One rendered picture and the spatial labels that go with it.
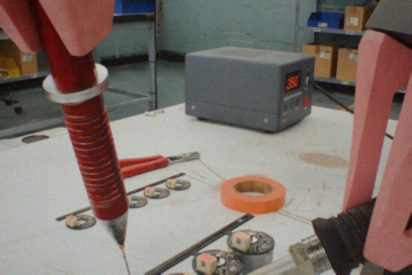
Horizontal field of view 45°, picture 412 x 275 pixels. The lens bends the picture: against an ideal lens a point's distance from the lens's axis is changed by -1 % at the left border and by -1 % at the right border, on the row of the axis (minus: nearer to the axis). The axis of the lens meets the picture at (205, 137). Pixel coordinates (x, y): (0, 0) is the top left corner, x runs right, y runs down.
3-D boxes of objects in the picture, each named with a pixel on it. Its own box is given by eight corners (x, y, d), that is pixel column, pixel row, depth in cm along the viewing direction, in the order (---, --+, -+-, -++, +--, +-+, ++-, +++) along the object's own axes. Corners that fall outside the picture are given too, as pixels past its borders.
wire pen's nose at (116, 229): (96, 252, 15) (85, 217, 15) (112, 227, 16) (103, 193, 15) (129, 259, 15) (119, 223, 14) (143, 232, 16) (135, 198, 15)
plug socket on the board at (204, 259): (220, 268, 23) (220, 256, 23) (208, 276, 23) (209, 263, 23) (207, 262, 24) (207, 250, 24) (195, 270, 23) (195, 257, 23)
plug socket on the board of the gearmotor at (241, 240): (253, 245, 25) (254, 234, 25) (243, 252, 25) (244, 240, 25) (240, 240, 26) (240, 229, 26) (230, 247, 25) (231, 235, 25)
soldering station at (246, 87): (312, 119, 74) (317, 54, 71) (277, 137, 65) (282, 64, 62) (225, 104, 82) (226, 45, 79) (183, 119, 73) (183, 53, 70)
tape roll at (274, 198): (209, 193, 47) (209, 181, 47) (263, 183, 50) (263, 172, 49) (240, 219, 42) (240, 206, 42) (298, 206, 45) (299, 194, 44)
